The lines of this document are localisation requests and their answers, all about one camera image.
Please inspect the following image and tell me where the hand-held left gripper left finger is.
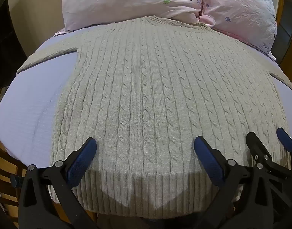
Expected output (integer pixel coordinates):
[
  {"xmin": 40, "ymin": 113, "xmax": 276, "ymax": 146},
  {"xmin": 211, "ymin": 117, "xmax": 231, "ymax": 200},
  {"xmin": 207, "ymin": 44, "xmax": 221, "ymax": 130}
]
[{"xmin": 11, "ymin": 137, "xmax": 98, "ymax": 229}]

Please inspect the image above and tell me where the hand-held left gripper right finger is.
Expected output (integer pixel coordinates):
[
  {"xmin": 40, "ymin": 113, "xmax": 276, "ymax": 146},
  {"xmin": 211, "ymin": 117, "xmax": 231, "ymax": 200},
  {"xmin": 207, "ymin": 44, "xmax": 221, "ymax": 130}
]
[{"xmin": 194, "ymin": 136, "xmax": 288, "ymax": 229}]

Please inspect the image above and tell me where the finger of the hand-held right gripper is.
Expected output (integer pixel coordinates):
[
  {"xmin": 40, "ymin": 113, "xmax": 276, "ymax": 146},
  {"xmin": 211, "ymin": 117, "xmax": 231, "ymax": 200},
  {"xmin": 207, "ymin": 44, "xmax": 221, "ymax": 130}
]
[
  {"xmin": 246, "ymin": 132, "xmax": 292, "ymax": 181},
  {"xmin": 276, "ymin": 127, "xmax": 292, "ymax": 153}
]

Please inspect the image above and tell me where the beige cable-knit sweater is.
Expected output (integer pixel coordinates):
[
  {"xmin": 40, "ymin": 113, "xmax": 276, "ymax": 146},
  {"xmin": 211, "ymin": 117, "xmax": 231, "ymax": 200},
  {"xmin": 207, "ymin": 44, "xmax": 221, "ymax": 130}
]
[{"xmin": 16, "ymin": 15, "xmax": 292, "ymax": 220}]

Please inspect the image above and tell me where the wooden headboard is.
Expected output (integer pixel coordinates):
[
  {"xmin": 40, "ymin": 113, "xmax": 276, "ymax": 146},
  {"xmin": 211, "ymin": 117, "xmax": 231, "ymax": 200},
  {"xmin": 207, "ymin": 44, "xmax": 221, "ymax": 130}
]
[{"xmin": 276, "ymin": 0, "xmax": 292, "ymax": 84}]

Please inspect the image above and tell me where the lavender bed sheet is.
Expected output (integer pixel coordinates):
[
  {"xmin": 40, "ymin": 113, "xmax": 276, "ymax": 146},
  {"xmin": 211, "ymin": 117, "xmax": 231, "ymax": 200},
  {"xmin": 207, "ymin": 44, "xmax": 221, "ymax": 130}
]
[{"xmin": 0, "ymin": 30, "xmax": 292, "ymax": 166}]

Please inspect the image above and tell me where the pink floral pillow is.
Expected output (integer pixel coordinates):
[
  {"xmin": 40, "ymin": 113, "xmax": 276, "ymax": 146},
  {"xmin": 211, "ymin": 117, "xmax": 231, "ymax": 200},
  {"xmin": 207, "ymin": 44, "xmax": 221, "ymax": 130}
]
[
  {"xmin": 200, "ymin": 0, "xmax": 278, "ymax": 60},
  {"xmin": 54, "ymin": 0, "xmax": 206, "ymax": 37}
]

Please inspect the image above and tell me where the dark cabinet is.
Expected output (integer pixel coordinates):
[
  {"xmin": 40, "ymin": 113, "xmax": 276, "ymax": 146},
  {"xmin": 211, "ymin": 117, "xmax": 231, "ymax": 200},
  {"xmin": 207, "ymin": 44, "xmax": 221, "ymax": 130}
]
[{"xmin": 0, "ymin": 0, "xmax": 19, "ymax": 89}]

